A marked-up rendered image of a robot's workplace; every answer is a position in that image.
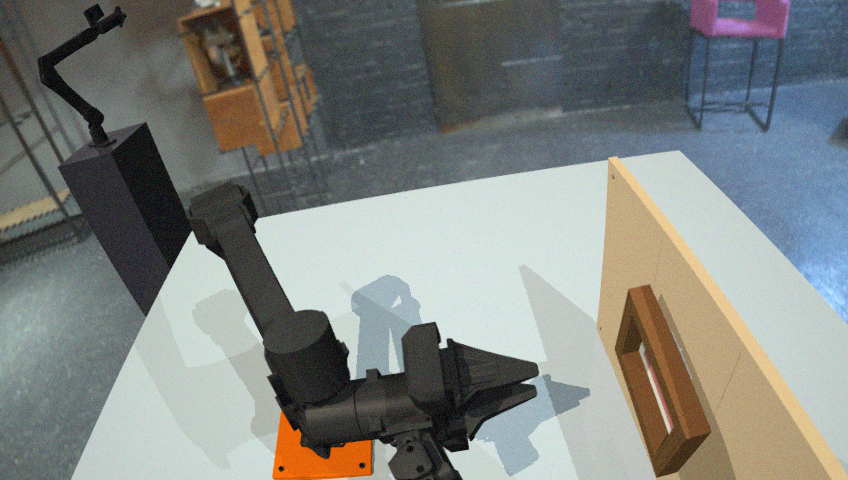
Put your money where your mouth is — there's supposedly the brown wooden picture frame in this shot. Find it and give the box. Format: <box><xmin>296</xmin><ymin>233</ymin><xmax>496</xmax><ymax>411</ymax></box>
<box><xmin>615</xmin><ymin>284</ymin><xmax>712</xmax><ymax>478</ymax></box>

